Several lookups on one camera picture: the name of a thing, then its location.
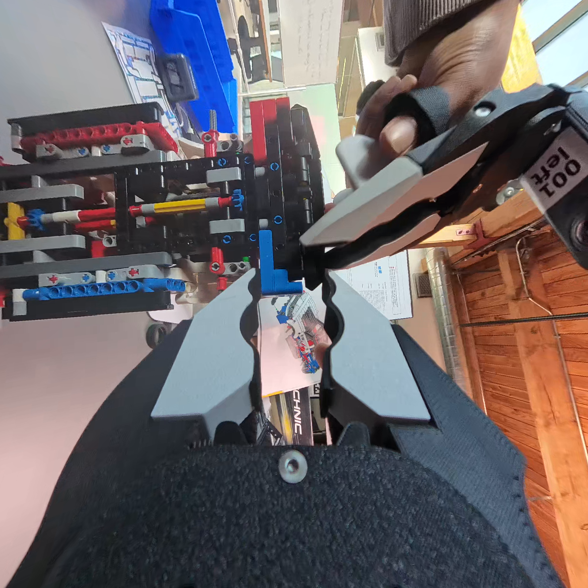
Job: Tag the black cube device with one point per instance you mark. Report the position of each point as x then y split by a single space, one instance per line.
177 78

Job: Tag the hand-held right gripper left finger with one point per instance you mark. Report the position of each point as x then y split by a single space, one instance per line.
206 367

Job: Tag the toy brick race car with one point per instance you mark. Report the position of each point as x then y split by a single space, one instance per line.
138 174

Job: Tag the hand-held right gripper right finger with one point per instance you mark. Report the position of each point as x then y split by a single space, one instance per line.
376 372

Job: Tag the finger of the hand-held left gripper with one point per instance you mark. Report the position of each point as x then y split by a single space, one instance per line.
390 193
404 236

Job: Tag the metal ventilation duct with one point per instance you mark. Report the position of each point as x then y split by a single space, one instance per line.
443 312

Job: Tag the white printed notice sheet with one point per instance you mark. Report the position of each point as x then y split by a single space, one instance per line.
386 285

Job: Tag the sticker sheet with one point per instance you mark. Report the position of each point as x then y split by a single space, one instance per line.
133 59

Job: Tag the toy car product box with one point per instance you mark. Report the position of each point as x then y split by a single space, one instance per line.
294 418

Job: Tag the black brick panel yellow axle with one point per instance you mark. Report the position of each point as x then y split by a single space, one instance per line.
307 147

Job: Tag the blue storage bin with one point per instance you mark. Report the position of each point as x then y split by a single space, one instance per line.
193 55
218 27

